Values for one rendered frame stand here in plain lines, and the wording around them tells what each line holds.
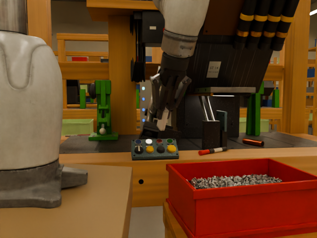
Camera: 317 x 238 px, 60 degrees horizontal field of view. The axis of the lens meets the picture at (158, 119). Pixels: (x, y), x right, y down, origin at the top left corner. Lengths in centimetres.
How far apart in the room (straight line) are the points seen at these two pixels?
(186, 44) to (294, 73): 110
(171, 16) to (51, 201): 48
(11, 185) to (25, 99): 14
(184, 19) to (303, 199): 49
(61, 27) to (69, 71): 1014
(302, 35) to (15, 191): 160
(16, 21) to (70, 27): 1091
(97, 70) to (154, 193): 85
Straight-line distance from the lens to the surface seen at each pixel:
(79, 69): 155
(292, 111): 173
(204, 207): 58
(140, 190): 89
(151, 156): 87
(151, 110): 111
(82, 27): 1154
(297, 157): 104
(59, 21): 1174
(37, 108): 47
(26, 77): 47
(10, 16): 70
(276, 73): 178
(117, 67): 145
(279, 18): 106
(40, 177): 50
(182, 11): 69
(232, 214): 61
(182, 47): 72
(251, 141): 118
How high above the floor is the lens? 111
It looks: 5 degrees down
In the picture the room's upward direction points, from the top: straight up
